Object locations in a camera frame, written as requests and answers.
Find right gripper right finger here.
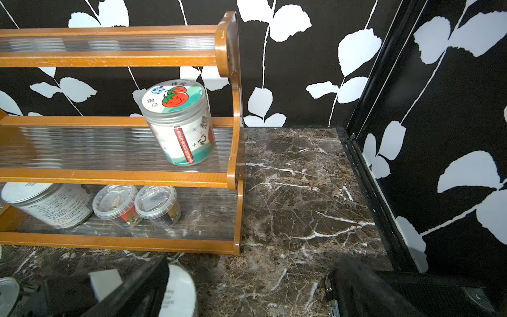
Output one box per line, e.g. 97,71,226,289
332,255,424,316

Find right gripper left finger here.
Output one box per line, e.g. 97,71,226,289
83,256,170,316

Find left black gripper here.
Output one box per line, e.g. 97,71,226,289
21,275,98,316

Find white-lid green label jar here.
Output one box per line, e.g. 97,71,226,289
158,264,198,317

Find orange three-tier wooden shelf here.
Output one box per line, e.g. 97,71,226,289
1,11,246,254

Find strawberry lid red jar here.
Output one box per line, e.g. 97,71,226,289
139,79,215,166

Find black hard case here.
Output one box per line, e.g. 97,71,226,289
324,269,498,317

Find white-lid grey text can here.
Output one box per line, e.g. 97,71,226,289
1,182,94,229

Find clear tub dark label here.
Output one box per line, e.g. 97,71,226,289
135,186,182,229

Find clear tub red label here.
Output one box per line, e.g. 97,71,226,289
92,185,143,229

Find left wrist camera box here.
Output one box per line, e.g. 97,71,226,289
88,269,123,302

